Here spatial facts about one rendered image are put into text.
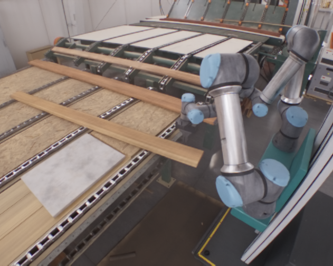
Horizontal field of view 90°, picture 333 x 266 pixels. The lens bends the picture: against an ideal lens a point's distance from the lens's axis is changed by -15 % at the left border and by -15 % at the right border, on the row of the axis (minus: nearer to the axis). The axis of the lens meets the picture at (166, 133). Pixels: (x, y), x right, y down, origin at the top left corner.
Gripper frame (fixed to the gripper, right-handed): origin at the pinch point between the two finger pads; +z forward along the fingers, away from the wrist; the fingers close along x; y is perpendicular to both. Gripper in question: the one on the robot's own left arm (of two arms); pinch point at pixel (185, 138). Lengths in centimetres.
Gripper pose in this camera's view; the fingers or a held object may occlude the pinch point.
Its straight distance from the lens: 127.3
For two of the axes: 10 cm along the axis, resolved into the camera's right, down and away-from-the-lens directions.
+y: 4.5, -5.5, 7.0
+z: 0.0, 7.9, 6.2
